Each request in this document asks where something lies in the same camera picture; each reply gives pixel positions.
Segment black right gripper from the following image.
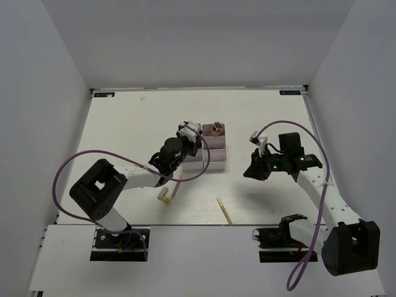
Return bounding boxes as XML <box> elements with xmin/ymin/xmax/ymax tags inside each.
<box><xmin>244</xmin><ymin>147</ymin><xmax>288</xmax><ymax>181</ymax></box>

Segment marker tube with pink cap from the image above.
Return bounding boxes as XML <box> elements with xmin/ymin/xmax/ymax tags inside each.
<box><xmin>209</xmin><ymin>121</ymin><xmax>224</xmax><ymax>137</ymax></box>

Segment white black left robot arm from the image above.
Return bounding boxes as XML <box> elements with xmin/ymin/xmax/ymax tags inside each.
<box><xmin>69</xmin><ymin>121</ymin><xmax>202</xmax><ymax>247</ymax></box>

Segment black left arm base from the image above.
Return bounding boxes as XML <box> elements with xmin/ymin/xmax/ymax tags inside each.
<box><xmin>90</xmin><ymin>228</ymin><xmax>150</xmax><ymax>262</ymax></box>

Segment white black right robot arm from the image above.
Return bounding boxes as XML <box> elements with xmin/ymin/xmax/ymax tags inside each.
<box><xmin>243</xmin><ymin>132</ymin><xmax>380</xmax><ymax>276</ymax></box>

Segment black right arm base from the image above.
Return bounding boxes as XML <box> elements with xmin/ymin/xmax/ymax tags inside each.
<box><xmin>252</xmin><ymin>228</ymin><xmax>309</xmax><ymax>264</ymax></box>

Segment white left organizer box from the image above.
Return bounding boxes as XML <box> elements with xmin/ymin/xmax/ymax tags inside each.
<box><xmin>181</xmin><ymin>148</ymin><xmax>204</xmax><ymax>171</ymax></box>

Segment yellow pen with clear cap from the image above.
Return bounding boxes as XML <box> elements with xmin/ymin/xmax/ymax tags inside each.
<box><xmin>217</xmin><ymin>197</ymin><xmax>233</xmax><ymax>226</ymax></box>

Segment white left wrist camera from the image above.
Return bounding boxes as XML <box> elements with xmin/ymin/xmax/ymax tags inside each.
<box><xmin>179</xmin><ymin>121</ymin><xmax>202</xmax><ymax>143</ymax></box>

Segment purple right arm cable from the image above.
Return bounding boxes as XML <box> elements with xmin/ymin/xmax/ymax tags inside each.
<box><xmin>256</xmin><ymin>120</ymin><xmax>331</xmax><ymax>293</ymax></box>

